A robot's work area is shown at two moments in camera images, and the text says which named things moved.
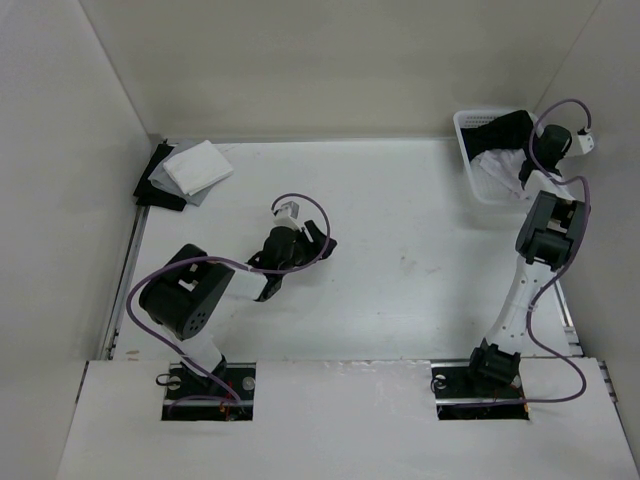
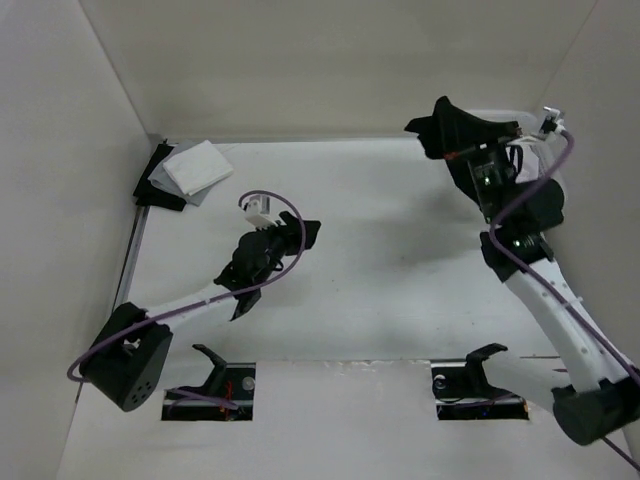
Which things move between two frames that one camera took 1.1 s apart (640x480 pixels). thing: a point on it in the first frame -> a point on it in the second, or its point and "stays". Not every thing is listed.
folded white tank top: x=199 y=168 stays
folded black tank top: x=147 y=194 stays
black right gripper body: x=566 y=147 -> x=494 y=174
